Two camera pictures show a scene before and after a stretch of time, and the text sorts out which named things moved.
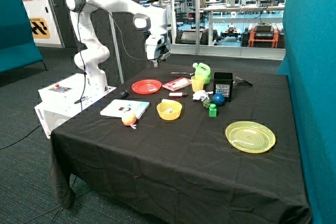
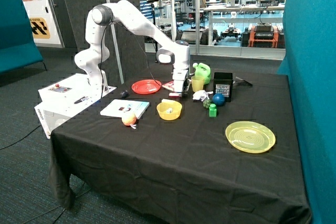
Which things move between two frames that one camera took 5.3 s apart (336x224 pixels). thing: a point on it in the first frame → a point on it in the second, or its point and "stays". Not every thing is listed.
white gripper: (158, 48) → (180, 70)
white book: (119, 107) stays
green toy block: (212, 110) stays
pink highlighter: (178, 94) stays
